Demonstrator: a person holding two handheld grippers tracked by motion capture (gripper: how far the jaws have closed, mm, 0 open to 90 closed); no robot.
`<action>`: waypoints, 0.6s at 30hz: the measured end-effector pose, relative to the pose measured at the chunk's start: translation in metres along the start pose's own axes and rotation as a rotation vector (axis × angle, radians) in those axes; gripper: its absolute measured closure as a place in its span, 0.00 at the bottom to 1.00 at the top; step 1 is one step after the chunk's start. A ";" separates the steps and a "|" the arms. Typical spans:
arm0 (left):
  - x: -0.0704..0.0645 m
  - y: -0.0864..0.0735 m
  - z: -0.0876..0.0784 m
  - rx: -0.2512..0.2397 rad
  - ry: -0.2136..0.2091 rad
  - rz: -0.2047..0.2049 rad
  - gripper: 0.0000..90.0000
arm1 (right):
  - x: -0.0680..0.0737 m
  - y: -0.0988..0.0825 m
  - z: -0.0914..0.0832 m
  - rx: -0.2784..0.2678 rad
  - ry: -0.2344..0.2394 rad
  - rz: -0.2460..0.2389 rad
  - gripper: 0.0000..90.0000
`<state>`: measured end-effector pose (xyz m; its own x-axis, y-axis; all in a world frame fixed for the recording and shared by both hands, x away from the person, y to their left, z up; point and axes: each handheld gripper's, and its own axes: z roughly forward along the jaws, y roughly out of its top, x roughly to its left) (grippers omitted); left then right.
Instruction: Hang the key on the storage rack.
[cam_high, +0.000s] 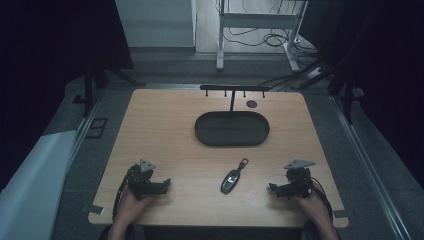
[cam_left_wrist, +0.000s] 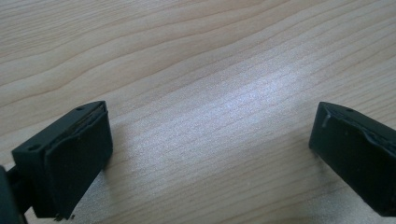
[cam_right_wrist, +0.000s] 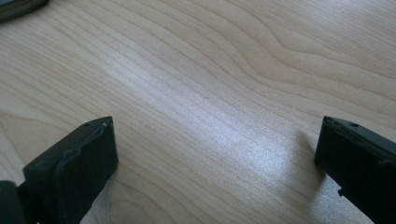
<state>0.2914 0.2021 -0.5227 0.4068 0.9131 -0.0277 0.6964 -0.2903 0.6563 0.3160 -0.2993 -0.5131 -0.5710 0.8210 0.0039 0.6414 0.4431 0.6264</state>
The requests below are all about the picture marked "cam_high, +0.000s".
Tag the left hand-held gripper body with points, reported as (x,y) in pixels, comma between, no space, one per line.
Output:
(141,181)

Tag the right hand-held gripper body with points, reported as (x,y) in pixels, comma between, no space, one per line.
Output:
(297,180)

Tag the black car key fob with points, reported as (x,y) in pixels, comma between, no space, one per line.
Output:
(230,180)

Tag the black key rack with tray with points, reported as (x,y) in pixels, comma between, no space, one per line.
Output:
(231,128)

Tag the grey tape strip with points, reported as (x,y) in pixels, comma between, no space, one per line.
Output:
(341,214)
(94,209)

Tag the dark round disc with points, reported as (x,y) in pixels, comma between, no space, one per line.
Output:
(251,104)

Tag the black metal stand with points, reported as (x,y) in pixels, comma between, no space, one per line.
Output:
(346,83)
(89,90)

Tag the white sheet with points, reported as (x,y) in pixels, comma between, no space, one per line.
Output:
(33,186)

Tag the white power strip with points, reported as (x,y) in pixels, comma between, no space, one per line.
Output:
(314,72)

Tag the white cabinet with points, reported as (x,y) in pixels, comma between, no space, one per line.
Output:
(155,23)

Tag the black floor socket frame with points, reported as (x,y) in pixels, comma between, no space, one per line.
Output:
(97,128)

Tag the metal floor rail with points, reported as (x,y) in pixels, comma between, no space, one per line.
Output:
(366,166)
(83,130)

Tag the white metal table frame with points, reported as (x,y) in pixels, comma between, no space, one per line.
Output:
(256,20)

